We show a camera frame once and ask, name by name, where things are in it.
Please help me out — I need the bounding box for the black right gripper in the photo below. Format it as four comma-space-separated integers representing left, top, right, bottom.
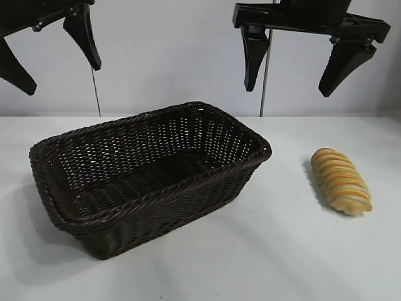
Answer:
232, 0, 392, 98

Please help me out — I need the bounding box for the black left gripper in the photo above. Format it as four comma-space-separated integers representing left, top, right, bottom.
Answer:
0, 0, 103, 97

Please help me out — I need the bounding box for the long twisted golden bread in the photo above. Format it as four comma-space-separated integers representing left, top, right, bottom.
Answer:
310, 147, 373, 217

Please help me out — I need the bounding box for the dark brown woven basket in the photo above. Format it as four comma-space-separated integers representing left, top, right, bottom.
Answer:
28, 100, 273, 261

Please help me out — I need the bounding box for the silver background pole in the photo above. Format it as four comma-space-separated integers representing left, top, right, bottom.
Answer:
259, 0, 277, 118

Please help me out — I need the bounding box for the thin grey background rod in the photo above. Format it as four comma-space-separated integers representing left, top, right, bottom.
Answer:
91, 67, 102, 115

